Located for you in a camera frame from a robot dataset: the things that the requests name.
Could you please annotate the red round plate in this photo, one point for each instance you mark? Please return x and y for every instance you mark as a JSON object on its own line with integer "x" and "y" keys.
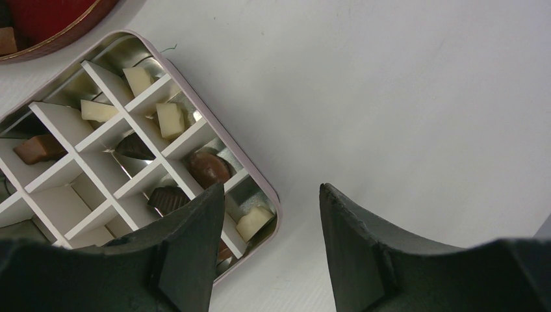
{"x": 44, "y": 27}

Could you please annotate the dark ridged chocolate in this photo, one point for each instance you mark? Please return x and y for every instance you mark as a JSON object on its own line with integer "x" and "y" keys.
{"x": 167, "y": 199}

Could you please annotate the caramel block chocolate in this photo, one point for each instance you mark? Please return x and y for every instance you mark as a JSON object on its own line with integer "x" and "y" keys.
{"x": 40, "y": 148}

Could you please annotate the dark leaf chocolate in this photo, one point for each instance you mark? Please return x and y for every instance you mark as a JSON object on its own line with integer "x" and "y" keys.
{"x": 132, "y": 146}

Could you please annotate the pink tin box with dividers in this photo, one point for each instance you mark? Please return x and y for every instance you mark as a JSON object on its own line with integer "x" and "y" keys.
{"x": 116, "y": 141}

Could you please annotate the brown chocolate piece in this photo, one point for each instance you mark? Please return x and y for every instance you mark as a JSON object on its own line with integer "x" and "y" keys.
{"x": 8, "y": 41}

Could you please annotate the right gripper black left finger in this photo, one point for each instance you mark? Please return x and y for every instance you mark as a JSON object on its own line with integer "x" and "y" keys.
{"x": 169, "y": 265}

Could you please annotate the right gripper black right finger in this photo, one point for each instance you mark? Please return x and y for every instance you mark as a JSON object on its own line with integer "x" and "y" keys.
{"x": 375, "y": 265}

